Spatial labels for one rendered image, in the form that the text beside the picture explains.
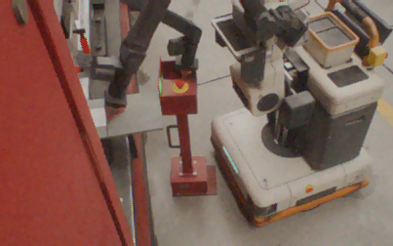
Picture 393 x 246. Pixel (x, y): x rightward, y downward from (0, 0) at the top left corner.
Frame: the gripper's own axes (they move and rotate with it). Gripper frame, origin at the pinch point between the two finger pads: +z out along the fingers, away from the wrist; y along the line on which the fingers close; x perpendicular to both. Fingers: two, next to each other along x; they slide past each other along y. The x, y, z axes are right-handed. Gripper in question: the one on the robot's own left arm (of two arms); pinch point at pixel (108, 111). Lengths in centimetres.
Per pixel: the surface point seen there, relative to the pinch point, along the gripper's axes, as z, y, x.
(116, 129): 0.4, 7.1, 2.4
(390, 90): 14, -81, 195
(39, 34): -88, 90, -30
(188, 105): 12.9, -26.1, 39.5
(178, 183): 71, -30, 59
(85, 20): 7, -62, -6
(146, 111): -4.4, 1.3, 11.7
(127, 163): 11.2, 11.8, 9.0
